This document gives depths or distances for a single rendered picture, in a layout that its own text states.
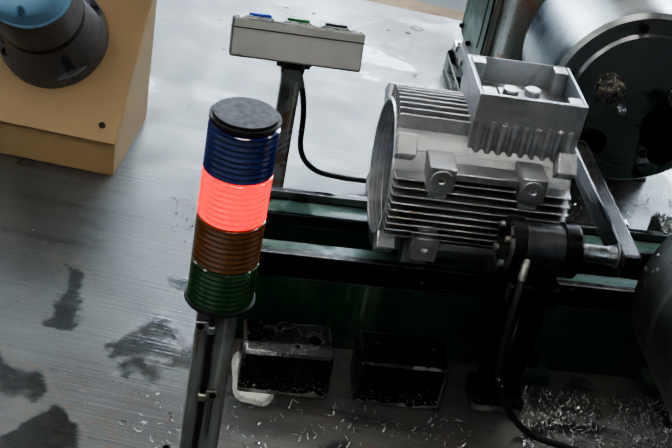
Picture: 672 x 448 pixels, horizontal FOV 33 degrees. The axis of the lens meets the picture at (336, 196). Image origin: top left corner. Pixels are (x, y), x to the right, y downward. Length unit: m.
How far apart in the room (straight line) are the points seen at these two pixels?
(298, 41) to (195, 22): 0.68
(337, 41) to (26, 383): 0.57
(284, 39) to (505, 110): 0.36
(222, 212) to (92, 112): 0.69
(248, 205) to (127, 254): 0.54
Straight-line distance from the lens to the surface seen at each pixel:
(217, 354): 1.07
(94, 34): 1.61
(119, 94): 1.63
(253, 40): 1.48
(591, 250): 1.25
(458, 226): 1.27
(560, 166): 1.27
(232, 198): 0.95
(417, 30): 2.27
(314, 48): 1.48
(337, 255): 1.31
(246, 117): 0.93
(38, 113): 1.64
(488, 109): 1.24
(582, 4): 1.60
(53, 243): 1.49
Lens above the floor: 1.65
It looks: 31 degrees down
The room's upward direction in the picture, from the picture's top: 11 degrees clockwise
